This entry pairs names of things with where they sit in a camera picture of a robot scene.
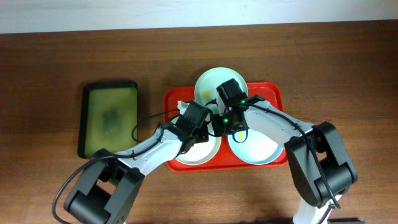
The mint green plate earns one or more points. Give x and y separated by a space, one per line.
205 87

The cream white plate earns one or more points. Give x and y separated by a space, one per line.
200 153

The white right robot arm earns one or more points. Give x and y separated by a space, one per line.
321 167

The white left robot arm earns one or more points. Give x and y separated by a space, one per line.
108 183

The red plastic tray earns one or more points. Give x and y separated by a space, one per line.
224 158

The black tray with soapy water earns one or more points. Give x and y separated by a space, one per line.
108 115

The light blue plate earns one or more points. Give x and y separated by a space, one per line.
254 147

